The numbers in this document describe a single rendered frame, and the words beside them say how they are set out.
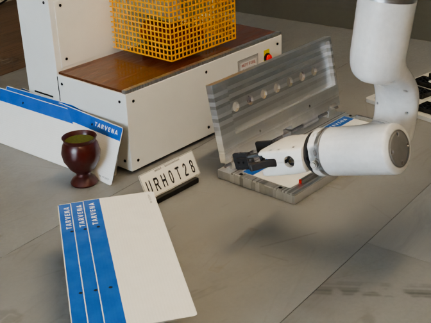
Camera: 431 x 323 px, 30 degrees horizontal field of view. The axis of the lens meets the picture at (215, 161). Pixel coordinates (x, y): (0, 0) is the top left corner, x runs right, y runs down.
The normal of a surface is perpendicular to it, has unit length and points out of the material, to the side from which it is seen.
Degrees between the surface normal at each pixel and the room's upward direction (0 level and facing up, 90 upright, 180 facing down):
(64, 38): 90
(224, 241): 0
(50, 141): 63
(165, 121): 90
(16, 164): 0
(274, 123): 78
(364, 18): 85
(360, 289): 0
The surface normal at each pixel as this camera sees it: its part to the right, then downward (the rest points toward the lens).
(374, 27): -0.49, 0.33
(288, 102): 0.73, 0.07
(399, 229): -0.04, -0.91
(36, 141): -0.58, -0.10
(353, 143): -0.69, -0.26
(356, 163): -0.58, 0.55
